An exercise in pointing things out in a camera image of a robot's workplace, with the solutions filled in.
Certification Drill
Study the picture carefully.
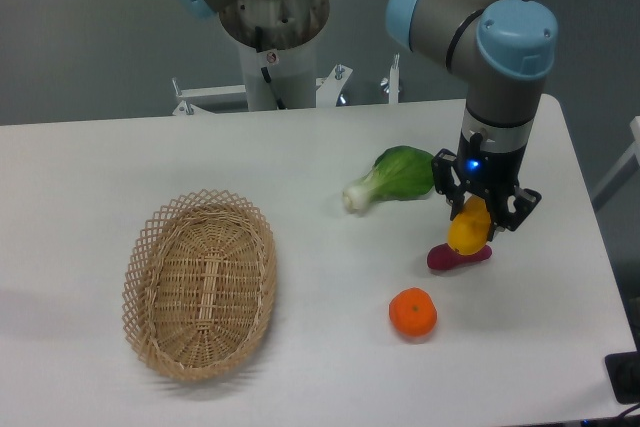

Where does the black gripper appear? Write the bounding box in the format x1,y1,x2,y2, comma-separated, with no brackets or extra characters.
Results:
431,135,542,242

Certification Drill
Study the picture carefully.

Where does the yellow orange mango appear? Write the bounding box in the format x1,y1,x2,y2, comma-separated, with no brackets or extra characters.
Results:
447,196,491,256

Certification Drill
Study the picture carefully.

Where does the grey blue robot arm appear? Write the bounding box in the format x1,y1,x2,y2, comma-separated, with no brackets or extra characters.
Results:
179,0,558,231

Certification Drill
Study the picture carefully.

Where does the green bok choy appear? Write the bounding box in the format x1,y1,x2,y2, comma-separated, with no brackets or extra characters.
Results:
342,145,434,212

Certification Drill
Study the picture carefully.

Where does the purple sweet potato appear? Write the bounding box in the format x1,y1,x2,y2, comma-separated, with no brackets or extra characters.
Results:
426,244,493,272

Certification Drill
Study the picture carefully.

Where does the orange tangerine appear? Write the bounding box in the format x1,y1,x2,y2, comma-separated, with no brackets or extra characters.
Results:
389,287,438,338

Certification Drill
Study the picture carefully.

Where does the black device at table edge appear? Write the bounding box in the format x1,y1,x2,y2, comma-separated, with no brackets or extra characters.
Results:
604,351,639,405

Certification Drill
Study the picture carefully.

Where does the woven wicker basket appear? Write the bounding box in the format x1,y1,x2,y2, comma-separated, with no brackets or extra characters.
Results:
122,190,277,382

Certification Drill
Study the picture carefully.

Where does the white frame at right edge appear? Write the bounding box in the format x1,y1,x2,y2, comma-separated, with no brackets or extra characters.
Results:
590,116,639,212

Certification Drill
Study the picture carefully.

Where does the white metal base frame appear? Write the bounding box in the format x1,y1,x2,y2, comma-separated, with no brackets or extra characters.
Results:
172,53,403,116

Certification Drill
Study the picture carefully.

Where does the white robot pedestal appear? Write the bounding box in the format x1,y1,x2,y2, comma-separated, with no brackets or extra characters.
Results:
219,0,330,111

